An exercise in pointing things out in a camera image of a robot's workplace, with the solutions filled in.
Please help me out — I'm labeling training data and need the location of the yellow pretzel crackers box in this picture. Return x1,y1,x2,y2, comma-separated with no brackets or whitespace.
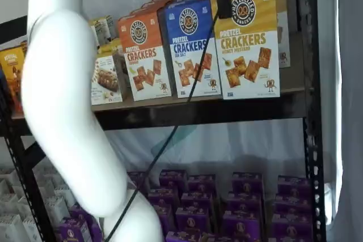
243,0,292,69
214,0,281,100

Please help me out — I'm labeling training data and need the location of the blue pretzel crackers box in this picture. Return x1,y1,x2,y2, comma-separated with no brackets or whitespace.
157,0,223,99
166,0,212,9

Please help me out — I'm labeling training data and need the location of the wooden shelf board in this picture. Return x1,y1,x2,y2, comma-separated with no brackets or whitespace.
11,31,314,118

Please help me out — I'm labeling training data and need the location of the black metal shelf rack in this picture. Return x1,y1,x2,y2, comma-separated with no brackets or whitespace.
0,0,327,242

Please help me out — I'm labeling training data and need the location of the mint chocolate sweet thins box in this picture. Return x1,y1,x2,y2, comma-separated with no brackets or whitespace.
88,19,111,47
105,16,120,41

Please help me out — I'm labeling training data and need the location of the purple Annie's box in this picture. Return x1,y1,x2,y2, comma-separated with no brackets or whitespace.
277,176,311,195
222,212,261,242
158,169,188,189
226,193,262,215
148,187,180,206
90,220,105,242
55,217,92,242
188,175,217,195
180,193,214,211
274,193,313,217
69,202,96,223
271,215,313,242
153,204,174,236
175,207,211,233
166,231,202,242
232,172,264,194

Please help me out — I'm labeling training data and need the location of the orange snack box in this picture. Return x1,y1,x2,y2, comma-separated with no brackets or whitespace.
0,45,28,117

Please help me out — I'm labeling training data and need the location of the white backdrop sheet teal logo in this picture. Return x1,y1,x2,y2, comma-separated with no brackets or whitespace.
79,0,307,189

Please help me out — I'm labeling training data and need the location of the white paper bag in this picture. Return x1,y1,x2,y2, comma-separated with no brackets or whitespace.
16,196,40,219
0,168,18,190
0,193,18,216
23,215,44,242
0,215,26,242

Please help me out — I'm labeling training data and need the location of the black cable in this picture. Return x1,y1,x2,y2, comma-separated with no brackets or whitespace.
104,0,238,242

